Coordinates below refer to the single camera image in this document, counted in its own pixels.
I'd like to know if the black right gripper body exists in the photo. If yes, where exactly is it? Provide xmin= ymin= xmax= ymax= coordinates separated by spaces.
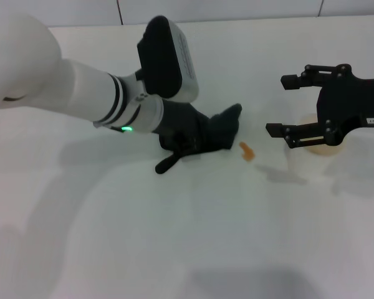
xmin=316 ymin=67 xmax=374 ymax=146

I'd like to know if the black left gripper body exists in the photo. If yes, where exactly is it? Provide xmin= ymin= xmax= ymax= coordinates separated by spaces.
xmin=158 ymin=100 xmax=211 ymax=140

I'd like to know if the dark rag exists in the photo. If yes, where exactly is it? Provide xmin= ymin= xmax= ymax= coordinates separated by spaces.
xmin=155 ymin=103 xmax=243 ymax=175

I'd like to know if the orange liquid stain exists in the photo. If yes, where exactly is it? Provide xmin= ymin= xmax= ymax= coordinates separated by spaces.
xmin=239 ymin=142 xmax=256 ymax=163

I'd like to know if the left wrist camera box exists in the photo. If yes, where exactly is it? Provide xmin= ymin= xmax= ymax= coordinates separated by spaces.
xmin=136 ymin=15 xmax=200 ymax=102

